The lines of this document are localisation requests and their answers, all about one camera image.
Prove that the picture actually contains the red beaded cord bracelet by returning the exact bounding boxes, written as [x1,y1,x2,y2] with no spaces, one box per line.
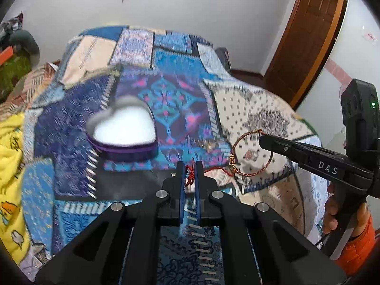
[183,128,273,187]

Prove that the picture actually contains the orange sleeve forearm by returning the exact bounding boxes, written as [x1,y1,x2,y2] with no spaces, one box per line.
[335,215,375,277]

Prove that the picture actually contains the right hand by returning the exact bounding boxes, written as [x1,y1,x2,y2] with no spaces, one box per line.
[322,183,371,238]

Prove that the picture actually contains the blue patchwork bedspread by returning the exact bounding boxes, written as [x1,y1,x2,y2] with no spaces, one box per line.
[19,26,327,279]

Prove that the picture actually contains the brown wooden door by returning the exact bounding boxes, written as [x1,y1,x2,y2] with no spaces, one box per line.
[264,0,347,109]

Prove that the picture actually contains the dark grey bag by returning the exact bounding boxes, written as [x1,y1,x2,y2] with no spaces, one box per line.
[215,47,231,73]

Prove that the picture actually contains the yellow cartoon blanket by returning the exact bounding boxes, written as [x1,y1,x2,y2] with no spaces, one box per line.
[0,113,30,264]

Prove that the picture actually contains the green patterned bag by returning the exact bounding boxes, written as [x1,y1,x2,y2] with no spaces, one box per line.
[0,50,32,102]

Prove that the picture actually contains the orange box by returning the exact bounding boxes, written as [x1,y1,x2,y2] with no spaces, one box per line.
[0,46,14,66]

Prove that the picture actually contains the pile of clothes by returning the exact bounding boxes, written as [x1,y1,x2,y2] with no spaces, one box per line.
[1,12,40,66]

